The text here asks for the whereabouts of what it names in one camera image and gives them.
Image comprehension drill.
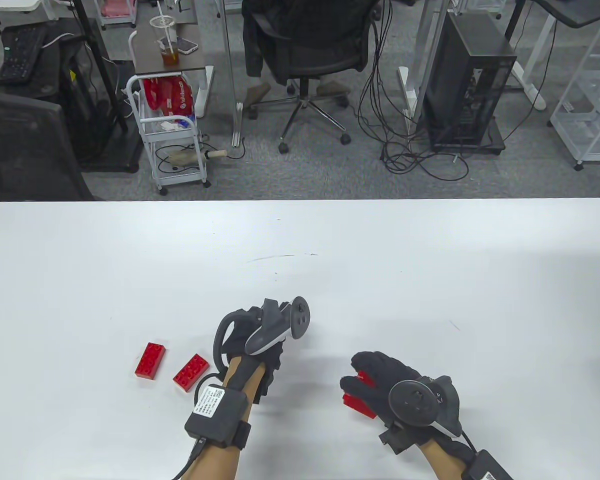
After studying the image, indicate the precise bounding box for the person's left hand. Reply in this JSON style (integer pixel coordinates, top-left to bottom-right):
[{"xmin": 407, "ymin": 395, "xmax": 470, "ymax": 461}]
[{"xmin": 220, "ymin": 306, "xmax": 287, "ymax": 403}]

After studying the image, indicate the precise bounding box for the grey hand controller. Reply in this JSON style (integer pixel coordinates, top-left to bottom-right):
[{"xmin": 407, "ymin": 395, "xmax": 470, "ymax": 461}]
[
  {"xmin": 388, "ymin": 375, "xmax": 462, "ymax": 438},
  {"xmin": 213, "ymin": 296, "xmax": 312, "ymax": 371}
]

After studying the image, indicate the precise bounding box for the white wire rack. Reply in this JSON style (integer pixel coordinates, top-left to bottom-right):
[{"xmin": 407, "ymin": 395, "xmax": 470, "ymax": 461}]
[{"xmin": 549, "ymin": 19, "xmax": 600, "ymax": 172}]

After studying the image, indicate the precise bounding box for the black pole stand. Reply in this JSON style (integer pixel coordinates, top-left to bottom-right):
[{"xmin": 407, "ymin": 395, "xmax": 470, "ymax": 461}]
[{"xmin": 71, "ymin": 0, "xmax": 142, "ymax": 174}]

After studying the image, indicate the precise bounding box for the black keyboard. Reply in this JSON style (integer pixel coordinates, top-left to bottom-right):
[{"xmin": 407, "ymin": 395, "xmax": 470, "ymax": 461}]
[{"xmin": 0, "ymin": 24, "xmax": 49, "ymax": 87}]

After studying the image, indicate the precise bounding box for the white angled desk leg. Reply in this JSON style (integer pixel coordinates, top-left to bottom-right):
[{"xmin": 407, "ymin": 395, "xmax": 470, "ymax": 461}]
[{"xmin": 510, "ymin": 0, "xmax": 561, "ymax": 112}]

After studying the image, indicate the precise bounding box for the person's left forearm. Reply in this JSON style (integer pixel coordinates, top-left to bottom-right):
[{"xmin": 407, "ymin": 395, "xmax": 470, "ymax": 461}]
[{"xmin": 180, "ymin": 355, "xmax": 268, "ymax": 480}]

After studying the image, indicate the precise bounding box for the stack of red toy bricks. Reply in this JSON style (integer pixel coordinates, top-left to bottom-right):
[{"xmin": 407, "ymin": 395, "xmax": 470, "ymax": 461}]
[{"xmin": 341, "ymin": 370, "xmax": 378, "ymax": 420}]

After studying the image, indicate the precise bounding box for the aluminium frame post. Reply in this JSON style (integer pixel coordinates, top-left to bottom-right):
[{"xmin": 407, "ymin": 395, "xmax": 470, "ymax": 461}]
[{"xmin": 221, "ymin": 0, "xmax": 247, "ymax": 149}]

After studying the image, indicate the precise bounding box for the grey left hand controller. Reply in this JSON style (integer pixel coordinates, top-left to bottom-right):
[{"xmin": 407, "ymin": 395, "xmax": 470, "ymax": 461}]
[{"xmin": 213, "ymin": 296, "xmax": 312, "ymax": 371}]

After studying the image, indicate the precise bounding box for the black tower base tray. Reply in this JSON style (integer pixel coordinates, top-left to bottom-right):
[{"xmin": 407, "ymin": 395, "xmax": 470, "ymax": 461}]
[{"xmin": 429, "ymin": 119, "xmax": 507, "ymax": 155}]

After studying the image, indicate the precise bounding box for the black swivel office chair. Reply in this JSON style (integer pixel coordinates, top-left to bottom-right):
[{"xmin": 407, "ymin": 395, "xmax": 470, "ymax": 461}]
[{"xmin": 250, "ymin": 0, "xmax": 381, "ymax": 154}]

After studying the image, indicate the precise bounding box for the single red toy brick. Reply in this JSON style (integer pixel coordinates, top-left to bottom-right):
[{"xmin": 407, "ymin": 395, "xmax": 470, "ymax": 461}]
[
  {"xmin": 172, "ymin": 353, "xmax": 211, "ymax": 394},
  {"xmin": 134, "ymin": 342, "xmax": 167, "ymax": 382}
]

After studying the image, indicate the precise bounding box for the bundle of black cables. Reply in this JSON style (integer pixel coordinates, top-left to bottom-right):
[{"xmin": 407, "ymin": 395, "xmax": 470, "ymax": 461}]
[{"xmin": 356, "ymin": 0, "xmax": 471, "ymax": 182}]

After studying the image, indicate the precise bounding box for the person's right hand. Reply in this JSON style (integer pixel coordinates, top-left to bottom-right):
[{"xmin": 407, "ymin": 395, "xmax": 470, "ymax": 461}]
[{"xmin": 340, "ymin": 351, "xmax": 422, "ymax": 455}]

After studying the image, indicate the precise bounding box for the red snack bag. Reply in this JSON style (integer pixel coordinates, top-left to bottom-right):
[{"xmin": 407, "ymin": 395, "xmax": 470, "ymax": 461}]
[{"xmin": 143, "ymin": 76, "xmax": 197, "ymax": 122}]

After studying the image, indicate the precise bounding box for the brown side table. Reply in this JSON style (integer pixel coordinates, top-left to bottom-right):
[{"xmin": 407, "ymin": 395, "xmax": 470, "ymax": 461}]
[{"xmin": 130, "ymin": 0, "xmax": 216, "ymax": 119}]

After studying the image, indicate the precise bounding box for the black desktop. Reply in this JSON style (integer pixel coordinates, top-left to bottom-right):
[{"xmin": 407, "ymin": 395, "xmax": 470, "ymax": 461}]
[{"xmin": 532, "ymin": 0, "xmax": 600, "ymax": 29}]

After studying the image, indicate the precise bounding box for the person's right forearm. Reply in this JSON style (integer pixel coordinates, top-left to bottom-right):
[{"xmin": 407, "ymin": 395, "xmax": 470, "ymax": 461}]
[{"xmin": 420, "ymin": 440, "xmax": 468, "ymax": 480}]

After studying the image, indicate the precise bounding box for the plastic iced tea cup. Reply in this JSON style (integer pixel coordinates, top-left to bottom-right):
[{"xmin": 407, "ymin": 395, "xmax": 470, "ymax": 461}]
[{"xmin": 149, "ymin": 0, "xmax": 182, "ymax": 69}]

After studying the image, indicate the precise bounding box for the black computer tower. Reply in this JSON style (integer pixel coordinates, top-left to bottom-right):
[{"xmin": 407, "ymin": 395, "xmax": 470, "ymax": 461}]
[{"xmin": 422, "ymin": 11, "xmax": 518, "ymax": 151}]

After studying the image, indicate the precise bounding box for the white rolling cart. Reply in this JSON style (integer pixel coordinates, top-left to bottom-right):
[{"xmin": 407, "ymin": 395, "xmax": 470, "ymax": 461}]
[{"xmin": 126, "ymin": 74, "xmax": 213, "ymax": 196}]

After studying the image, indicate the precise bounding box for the grey right hand controller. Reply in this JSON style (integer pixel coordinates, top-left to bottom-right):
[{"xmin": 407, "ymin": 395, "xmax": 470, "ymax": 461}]
[{"xmin": 388, "ymin": 375, "xmax": 462, "ymax": 438}]

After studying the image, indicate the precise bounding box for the black right wrist sensor box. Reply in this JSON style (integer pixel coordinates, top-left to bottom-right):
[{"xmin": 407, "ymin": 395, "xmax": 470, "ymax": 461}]
[{"xmin": 462, "ymin": 450, "xmax": 516, "ymax": 480}]

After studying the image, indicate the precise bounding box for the black mesh office chair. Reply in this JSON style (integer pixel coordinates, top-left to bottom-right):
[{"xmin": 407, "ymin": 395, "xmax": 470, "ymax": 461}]
[{"xmin": 0, "ymin": 91, "xmax": 97, "ymax": 202}]

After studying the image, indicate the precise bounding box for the black left wrist sensor box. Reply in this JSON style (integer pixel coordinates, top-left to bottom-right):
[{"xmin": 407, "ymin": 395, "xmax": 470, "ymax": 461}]
[{"xmin": 184, "ymin": 384, "xmax": 253, "ymax": 449}]

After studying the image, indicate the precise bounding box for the black wrist sensor box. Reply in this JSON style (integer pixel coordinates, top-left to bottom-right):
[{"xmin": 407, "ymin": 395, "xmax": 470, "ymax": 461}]
[
  {"xmin": 184, "ymin": 384, "xmax": 253, "ymax": 449},
  {"xmin": 462, "ymin": 450, "xmax": 516, "ymax": 480}
]

